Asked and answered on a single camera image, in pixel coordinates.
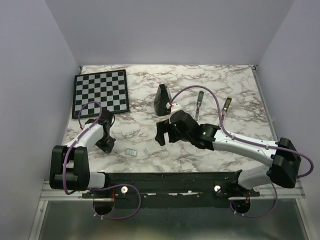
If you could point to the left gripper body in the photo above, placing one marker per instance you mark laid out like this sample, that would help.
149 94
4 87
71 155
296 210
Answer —
106 143

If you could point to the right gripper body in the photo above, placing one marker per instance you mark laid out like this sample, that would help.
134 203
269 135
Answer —
176 136

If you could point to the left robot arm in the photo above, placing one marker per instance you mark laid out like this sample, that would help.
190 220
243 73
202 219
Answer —
69 167

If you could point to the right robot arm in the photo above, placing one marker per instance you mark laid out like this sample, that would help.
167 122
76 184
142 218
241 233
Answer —
279 161

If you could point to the black wedge stand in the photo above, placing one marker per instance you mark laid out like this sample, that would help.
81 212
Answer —
162 98

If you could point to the black white chessboard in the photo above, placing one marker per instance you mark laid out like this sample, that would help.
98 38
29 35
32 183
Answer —
108 88

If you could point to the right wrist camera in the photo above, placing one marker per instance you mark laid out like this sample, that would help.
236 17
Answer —
173 107

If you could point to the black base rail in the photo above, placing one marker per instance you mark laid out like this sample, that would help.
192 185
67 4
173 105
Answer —
171 190

